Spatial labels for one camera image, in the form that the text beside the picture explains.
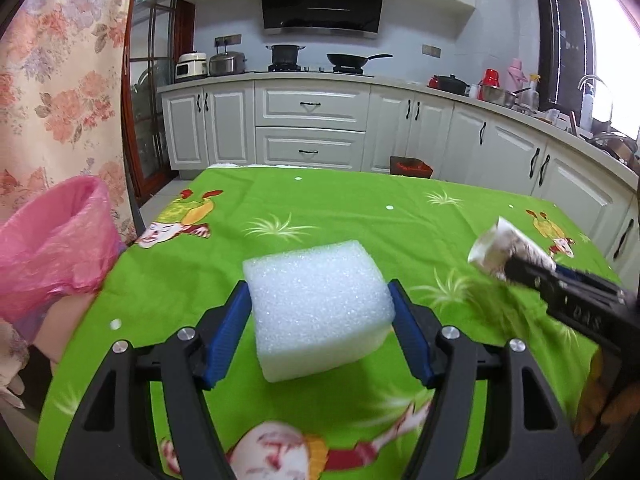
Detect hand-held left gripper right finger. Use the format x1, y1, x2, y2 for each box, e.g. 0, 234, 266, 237
387, 280, 583, 480

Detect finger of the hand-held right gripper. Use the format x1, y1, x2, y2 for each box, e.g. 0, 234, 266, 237
555, 265, 640, 302
502, 255, 622, 309

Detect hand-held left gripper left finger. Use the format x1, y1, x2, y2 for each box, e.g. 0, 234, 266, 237
54, 280, 251, 480

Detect white paper cup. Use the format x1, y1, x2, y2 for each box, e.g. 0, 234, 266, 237
467, 216, 558, 283

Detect white foam block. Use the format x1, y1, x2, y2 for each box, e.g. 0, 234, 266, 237
242, 240, 396, 383

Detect bin with pink bag liner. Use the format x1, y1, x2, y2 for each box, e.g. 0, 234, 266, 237
0, 176, 126, 366

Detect person's right hand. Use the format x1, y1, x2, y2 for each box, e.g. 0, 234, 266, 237
574, 357, 640, 436

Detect steel pan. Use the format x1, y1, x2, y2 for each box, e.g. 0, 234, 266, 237
590, 130, 640, 171

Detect red floor bin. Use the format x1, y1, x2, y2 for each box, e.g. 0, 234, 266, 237
390, 156, 433, 178

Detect green printed tablecloth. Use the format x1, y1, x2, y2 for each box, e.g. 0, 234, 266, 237
35, 165, 631, 480

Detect white soap bottle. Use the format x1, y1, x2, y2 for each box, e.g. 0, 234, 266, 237
580, 85, 595, 131

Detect steel bowl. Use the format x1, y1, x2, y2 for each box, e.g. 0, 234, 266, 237
480, 84, 518, 107

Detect pink thermos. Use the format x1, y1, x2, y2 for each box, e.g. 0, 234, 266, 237
507, 59, 528, 91

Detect chrome faucet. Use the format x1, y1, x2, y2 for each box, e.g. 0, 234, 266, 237
577, 74, 613, 133

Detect black casserole pot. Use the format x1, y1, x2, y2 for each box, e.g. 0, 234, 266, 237
429, 74, 471, 96

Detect white cabinet drawer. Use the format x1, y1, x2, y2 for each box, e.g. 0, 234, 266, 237
255, 127, 368, 171
255, 82, 371, 131

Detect white lower kitchen cabinets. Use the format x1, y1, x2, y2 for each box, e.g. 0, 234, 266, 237
157, 77, 640, 273

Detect dark framed window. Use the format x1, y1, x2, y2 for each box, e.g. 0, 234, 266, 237
532, 0, 640, 146

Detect wooden glass door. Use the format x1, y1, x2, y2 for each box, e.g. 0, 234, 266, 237
121, 0, 196, 206

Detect white rice cooker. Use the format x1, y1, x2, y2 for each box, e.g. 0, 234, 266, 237
175, 51, 209, 82

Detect silver rice cooker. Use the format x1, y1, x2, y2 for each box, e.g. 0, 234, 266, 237
208, 45, 247, 77

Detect gas stove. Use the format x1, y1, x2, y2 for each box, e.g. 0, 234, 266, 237
267, 62, 376, 78

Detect black frying pan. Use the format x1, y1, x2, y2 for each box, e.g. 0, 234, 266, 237
326, 52, 394, 73

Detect black cooking pot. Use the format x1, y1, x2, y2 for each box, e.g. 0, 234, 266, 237
265, 44, 306, 67

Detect floral curtain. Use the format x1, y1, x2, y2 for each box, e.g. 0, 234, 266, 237
0, 0, 138, 246

